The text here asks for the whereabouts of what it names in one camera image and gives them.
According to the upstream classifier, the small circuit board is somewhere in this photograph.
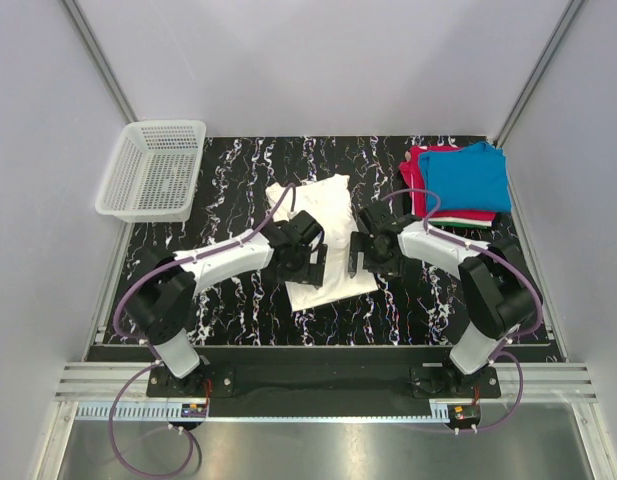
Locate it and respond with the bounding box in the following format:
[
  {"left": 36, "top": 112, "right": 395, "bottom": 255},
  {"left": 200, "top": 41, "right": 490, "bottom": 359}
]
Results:
[
  {"left": 449, "top": 404, "right": 481, "bottom": 422},
  {"left": 181, "top": 403, "right": 208, "bottom": 418}
]

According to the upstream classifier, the white slotted cable duct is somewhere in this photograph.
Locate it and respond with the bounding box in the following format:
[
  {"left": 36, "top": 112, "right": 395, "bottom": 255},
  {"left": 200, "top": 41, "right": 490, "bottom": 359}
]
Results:
[{"left": 76, "top": 401, "right": 449, "bottom": 424}]

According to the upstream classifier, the white printed t shirt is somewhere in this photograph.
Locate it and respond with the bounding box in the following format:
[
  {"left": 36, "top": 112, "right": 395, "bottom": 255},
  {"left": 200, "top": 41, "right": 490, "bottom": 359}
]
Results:
[{"left": 265, "top": 174, "right": 378, "bottom": 312}]

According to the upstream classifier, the red folded t shirt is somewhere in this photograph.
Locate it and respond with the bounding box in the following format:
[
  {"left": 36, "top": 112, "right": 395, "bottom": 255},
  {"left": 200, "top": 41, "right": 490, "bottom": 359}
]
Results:
[{"left": 399, "top": 146, "right": 496, "bottom": 223}]

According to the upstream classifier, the blue folded t shirt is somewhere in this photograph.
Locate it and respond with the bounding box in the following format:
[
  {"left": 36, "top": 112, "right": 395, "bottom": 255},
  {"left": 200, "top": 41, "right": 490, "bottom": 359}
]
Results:
[{"left": 418, "top": 142, "right": 511, "bottom": 213}]

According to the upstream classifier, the aluminium rail profile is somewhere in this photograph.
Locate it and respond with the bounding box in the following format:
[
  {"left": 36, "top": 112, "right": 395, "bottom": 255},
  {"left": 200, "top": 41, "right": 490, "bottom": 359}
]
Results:
[{"left": 54, "top": 362, "right": 597, "bottom": 403}]

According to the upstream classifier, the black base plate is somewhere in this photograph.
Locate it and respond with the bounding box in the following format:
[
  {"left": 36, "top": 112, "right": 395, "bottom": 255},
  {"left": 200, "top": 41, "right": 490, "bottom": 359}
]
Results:
[{"left": 147, "top": 346, "right": 501, "bottom": 400}]

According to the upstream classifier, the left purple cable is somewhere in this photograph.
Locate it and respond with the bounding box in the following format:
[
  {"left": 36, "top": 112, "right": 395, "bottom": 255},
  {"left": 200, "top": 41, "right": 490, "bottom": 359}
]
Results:
[{"left": 107, "top": 182, "right": 297, "bottom": 479}]

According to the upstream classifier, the purple cable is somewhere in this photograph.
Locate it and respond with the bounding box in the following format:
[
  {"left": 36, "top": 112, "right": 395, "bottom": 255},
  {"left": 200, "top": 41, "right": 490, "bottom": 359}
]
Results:
[
  {"left": 380, "top": 188, "right": 545, "bottom": 433},
  {"left": 107, "top": 182, "right": 297, "bottom": 479}
]

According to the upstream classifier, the black marble pattern mat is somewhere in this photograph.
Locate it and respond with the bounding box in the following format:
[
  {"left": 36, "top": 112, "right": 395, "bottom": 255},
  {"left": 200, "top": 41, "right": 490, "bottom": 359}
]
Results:
[{"left": 86, "top": 134, "right": 569, "bottom": 363}]

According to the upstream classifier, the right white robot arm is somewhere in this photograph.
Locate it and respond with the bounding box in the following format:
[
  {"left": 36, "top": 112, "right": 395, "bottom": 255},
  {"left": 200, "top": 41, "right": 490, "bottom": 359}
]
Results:
[{"left": 348, "top": 202, "right": 543, "bottom": 376}]

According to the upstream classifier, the green folded t shirt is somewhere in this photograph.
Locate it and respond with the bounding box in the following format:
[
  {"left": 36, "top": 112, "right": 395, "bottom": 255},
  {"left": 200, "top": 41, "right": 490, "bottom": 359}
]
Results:
[{"left": 430, "top": 217, "right": 493, "bottom": 229}]

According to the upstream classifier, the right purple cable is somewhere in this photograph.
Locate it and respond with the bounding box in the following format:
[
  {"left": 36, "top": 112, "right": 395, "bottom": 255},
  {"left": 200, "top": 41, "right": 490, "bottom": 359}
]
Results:
[{"left": 380, "top": 188, "right": 545, "bottom": 433}]

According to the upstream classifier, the left small circuit board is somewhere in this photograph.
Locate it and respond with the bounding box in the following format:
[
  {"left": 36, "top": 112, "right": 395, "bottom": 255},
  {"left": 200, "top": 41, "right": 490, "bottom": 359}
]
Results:
[{"left": 181, "top": 403, "right": 208, "bottom": 418}]

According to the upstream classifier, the right small circuit board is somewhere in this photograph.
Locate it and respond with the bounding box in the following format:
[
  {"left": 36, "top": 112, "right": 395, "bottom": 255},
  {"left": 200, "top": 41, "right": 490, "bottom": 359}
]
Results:
[{"left": 449, "top": 404, "right": 481, "bottom": 422}]

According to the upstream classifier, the white plastic basket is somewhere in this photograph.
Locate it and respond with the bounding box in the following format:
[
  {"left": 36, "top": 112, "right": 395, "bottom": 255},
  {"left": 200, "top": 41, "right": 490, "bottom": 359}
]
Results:
[{"left": 95, "top": 120, "right": 207, "bottom": 223}]

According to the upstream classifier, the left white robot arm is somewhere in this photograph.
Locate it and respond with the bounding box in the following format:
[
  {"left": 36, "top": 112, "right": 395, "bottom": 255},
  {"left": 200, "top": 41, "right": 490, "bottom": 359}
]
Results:
[{"left": 115, "top": 211, "right": 328, "bottom": 379}]

